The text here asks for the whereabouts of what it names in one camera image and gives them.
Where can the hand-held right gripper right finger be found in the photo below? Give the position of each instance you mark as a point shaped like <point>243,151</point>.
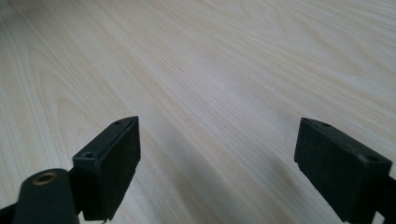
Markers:
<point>339,168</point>

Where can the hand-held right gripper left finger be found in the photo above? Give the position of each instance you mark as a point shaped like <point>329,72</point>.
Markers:
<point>106,168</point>

